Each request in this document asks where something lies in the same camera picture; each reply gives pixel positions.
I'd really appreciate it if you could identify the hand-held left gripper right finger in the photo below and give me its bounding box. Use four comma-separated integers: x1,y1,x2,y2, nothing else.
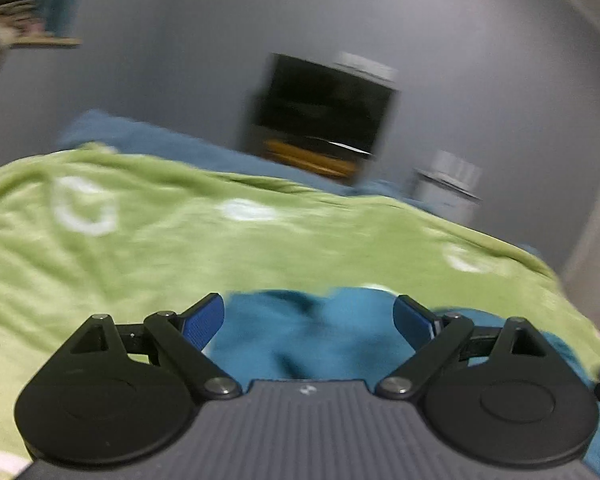
374,294,549,402

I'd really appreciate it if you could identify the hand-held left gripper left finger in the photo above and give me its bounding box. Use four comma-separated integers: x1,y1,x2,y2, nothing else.
61,293,242,402

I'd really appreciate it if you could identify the teal hooded zip jacket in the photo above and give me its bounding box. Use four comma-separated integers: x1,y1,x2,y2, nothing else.
202,287,600,480

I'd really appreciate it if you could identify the green fleece blanket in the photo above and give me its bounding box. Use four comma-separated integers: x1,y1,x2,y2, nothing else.
0,142,600,480

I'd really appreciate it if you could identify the white bin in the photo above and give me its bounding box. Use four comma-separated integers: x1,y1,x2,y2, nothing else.
412,169,482,222

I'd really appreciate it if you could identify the white wifi router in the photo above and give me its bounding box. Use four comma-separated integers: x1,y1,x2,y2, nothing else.
434,149,483,183

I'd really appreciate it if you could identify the blue bed sheet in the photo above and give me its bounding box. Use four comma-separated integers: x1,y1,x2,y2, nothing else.
57,108,543,257

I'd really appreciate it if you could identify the black television screen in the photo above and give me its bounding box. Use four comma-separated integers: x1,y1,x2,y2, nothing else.
252,52,399,161

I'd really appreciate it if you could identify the wooden wall shelf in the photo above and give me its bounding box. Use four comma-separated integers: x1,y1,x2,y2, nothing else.
7,34,84,49

